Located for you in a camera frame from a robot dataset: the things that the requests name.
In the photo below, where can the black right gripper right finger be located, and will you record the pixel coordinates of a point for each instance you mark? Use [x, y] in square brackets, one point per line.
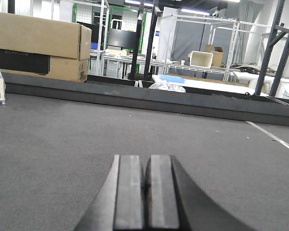
[174, 202]

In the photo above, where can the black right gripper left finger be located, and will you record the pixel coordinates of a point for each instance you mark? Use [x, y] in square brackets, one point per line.
[119, 204]

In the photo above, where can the crumpled clear plastic bag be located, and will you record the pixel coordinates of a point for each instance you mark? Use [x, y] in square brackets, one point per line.
[164, 85]

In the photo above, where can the white zip tie strip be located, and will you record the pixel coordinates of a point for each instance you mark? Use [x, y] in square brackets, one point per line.
[269, 134]

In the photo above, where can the white plastic tub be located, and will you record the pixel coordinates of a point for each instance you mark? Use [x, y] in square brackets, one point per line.
[200, 58]

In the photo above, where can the small brown cardboard box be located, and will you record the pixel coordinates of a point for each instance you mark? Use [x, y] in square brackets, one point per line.
[217, 52]

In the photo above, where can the large brown cardboard box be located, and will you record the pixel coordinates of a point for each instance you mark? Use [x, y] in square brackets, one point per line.
[44, 48]

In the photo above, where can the black table edge rail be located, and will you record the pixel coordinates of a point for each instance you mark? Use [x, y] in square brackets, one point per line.
[209, 103]

